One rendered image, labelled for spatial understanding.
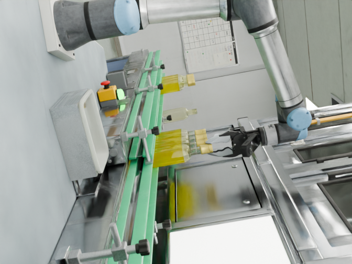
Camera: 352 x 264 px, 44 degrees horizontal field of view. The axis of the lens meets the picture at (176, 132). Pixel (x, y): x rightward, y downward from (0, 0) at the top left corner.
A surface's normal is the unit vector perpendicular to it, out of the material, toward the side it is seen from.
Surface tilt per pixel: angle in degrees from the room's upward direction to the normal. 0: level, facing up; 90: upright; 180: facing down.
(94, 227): 90
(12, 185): 0
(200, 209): 90
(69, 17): 72
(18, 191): 0
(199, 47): 90
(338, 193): 90
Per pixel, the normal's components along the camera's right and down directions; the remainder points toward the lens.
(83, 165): 0.01, 0.34
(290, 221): -0.18, -0.92
